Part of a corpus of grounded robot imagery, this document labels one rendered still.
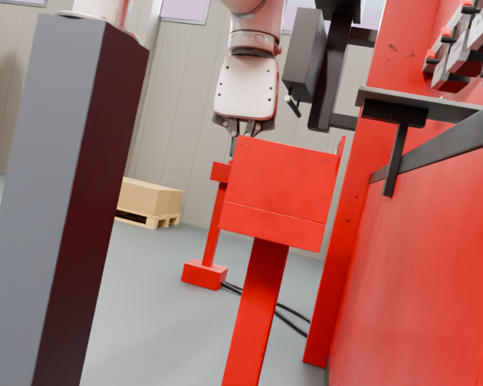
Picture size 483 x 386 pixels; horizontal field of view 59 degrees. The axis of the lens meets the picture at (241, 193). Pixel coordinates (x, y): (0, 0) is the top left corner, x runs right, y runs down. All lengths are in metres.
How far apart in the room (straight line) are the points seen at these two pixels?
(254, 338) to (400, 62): 1.50
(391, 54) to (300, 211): 1.44
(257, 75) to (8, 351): 0.80
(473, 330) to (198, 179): 5.13
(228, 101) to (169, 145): 4.97
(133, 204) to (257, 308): 3.94
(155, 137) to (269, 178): 5.15
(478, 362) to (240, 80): 0.51
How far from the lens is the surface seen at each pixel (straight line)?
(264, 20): 0.72
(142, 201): 4.59
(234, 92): 0.71
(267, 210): 0.66
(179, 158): 5.58
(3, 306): 1.11
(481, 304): 0.40
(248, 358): 0.78
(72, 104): 0.99
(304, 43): 2.18
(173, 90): 5.78
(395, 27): 2.06
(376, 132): 1.94
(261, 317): 0.76
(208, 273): 2.77
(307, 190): 0.65
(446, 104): 1.02
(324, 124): 2.49
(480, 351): 0.39
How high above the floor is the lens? 0.75
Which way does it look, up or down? 2 degrees down
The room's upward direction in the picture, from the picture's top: 13 degrees clockwise
